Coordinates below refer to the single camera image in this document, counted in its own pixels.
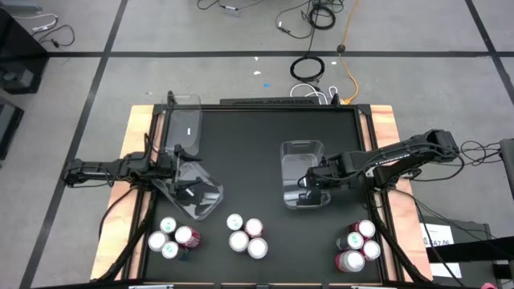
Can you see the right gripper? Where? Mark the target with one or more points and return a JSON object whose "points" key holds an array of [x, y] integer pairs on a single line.
{"points": [[341, 166]]}

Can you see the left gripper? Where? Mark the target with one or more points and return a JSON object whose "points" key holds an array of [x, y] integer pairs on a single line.
{"points": [[164, 166]]}

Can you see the clear plastic bin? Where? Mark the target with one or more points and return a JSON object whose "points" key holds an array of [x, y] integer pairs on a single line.
{"points": [[180, 116], [209, 200], [295, 172]]}

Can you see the slim blue silver energy can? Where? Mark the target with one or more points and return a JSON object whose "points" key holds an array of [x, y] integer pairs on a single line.
{"points": [[168, 225], [157, 241], [234, 221], [170, 249]]}

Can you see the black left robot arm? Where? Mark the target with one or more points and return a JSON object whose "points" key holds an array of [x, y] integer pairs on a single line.
{"points": [[96, 170]]}

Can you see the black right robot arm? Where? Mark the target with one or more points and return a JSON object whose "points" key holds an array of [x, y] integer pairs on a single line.
{"points": [[401, 154]]}

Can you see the light wooden table board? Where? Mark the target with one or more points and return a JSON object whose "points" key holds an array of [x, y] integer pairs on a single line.
{"points": [[136, 128]]}

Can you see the black box with white labels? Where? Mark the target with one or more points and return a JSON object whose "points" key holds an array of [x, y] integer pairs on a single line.
{"points": [[437, 233]]}

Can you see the long black bar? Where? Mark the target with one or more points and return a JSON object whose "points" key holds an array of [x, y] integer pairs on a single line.
{"points": [[482, 247]]}

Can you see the black case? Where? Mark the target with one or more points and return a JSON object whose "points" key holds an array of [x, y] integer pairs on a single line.
{"points": [[8, 128]]}

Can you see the pink object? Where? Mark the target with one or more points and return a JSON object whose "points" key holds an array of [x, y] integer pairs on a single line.
{"points": [[489, 286]]}

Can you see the black cabinet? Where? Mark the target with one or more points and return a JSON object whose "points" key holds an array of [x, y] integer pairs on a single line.
{"points": [[20, 56]]}

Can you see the grey post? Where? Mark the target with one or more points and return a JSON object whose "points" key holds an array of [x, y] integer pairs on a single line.
{"points": [[508, 160]]}

